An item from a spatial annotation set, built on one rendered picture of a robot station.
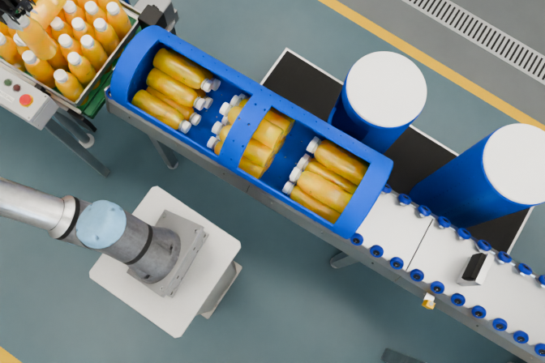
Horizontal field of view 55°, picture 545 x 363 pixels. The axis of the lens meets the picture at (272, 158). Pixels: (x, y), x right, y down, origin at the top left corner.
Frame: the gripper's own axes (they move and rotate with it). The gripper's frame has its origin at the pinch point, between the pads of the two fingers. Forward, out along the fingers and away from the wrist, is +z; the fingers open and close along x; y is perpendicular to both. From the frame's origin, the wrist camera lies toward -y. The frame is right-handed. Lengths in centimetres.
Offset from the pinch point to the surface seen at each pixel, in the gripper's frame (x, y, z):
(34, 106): -16.3, 6.0, 24.1
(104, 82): 6.2, 10.0, 44.1
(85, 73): 2.7, 9.3, 30.6
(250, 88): 21, 63, 13
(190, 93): 13, 45, 25
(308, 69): 84, 60, 119
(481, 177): 43, 141, 34
